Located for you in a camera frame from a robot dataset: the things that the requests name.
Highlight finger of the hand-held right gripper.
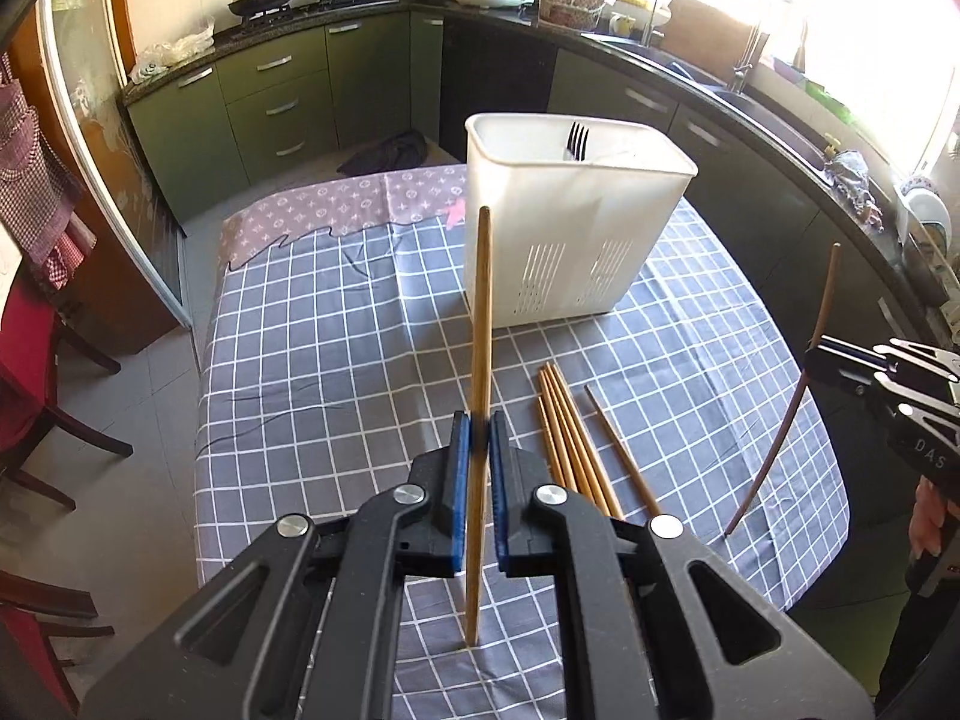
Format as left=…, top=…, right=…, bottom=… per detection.
left=802, top=347, right=897, bottom=410
left=816, top=336, right=901, bottom=363

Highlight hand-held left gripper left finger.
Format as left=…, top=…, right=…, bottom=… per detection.
left=79, top=411, right=473, bottom=720

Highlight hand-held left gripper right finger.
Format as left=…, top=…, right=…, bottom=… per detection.
left=487, top=411, right=875, bottom=720

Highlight dark brown chopstick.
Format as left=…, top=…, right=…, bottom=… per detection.
left=724, top=244, right=842, bottom=538

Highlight light wooden chopstick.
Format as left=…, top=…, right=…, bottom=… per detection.
left=583, top=384, right=662, bottom=519
left=538, top=371, right=580, bottom=494
left=536, top=394, right=568, bottom=488
left=465, top=206, right=495, bottom=647
left=544, top=366, right=610, bottom=515
left=552, top=362, right=625, bottom=520

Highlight white plastic utensil basket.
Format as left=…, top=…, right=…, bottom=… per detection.
left=465, top=112, right=700, bottom=329

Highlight person's right hand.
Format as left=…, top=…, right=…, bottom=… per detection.
left=907, top=481, right=955, bottom=565

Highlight white round container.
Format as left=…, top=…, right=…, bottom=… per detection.
left=895, top=178, right=955, bottom=257

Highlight grey checked tablecloth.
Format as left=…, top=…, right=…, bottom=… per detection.
left=193, top=163, right=850, bottom=720

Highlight crumpled shiny bag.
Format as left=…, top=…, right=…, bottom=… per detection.
left=823, top=150, right=887, bottom=232

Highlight person's dark clothing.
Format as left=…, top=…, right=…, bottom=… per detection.
left=876, top=555, right=960, bottom=720

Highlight dark kitchen sink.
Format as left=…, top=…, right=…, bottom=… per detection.
left=660, top=60, right=830, bottom=170

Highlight metal kitchen faucet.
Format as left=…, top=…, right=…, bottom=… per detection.
left=730, top=18, right=775, bottom=95

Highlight brown cutting board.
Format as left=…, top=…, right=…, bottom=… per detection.
left=663, top=0, right=760, bottom=65

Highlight dark cloth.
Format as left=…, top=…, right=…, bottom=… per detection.
left=335, top=129, right=429, bottom=178

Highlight red cushioned wooden chair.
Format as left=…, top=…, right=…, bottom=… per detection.
left=0, top=568, right=118, bottom=715
left=0, top=270, right=135, bottom=512

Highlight green kitchen cabinets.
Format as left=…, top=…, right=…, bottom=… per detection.
left=124, top=11, right=935, bottom=365

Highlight black kitchen countertop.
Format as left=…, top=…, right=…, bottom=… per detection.
left=120, top=0, right=960, bottom=335

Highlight wood framed glass door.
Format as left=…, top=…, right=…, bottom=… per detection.
left=21, top=0, right=200, bottom=355

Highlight red checked apron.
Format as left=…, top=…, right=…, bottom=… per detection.
left=0, top=52, right=98, bottom=290

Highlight white plastic bag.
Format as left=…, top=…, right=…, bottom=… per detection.
left=130, top=18, right=218, bottom=86

